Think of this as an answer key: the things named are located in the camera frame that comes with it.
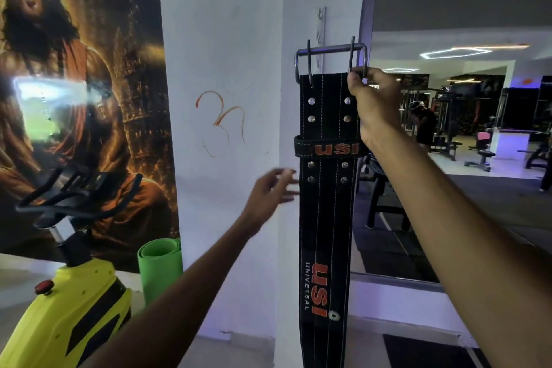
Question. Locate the person's right forearm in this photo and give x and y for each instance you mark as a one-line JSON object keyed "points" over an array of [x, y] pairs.
{"points": [[465, 251]]}

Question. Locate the green rolled yoga mat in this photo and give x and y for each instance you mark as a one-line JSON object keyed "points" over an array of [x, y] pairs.
{"points": [[160, 268]]}

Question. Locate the person's left hand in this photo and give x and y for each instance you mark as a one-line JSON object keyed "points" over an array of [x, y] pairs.
{"points": [[263, 201]]}

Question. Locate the person's left forearm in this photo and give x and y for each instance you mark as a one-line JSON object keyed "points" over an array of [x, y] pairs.
{"points": [[172, 307]]}

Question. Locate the large wall mirror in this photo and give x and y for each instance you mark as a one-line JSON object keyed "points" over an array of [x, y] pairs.
{"points": [[474, 5]]}

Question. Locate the person's right hand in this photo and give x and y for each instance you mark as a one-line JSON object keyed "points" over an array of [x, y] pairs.
{"points": [[381, 109]]}

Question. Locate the white metal wall hook rail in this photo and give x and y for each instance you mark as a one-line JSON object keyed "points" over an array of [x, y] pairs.
{"points": [[321, 29]]}

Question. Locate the person's right thumb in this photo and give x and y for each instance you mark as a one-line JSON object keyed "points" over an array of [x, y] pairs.
{"points": [[354, 82]]}

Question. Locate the person's left thumb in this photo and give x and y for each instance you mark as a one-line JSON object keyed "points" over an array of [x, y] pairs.
{"points": [[282, 172]]}

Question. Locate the pink seat weight bench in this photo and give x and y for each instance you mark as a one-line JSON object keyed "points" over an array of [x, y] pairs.
{"points": [[482, 152]]}

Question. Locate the black leather weightlifting belt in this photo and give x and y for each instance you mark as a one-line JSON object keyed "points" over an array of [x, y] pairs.
{"points": [[327, 229]]}

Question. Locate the large deity wall poster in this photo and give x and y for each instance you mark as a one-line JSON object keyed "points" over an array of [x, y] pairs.
{"points": [[86, 78]]}

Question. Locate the yellow black exercise bike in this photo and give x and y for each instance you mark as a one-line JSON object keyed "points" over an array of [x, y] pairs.
{"points": [[73, 307]]}

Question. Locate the white reception counter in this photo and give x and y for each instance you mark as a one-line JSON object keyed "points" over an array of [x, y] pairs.
{"points": [[513, 143]]}

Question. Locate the hexagon ceiling light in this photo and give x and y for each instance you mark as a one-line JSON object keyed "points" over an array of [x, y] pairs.
{"points": [[457, 53]]}

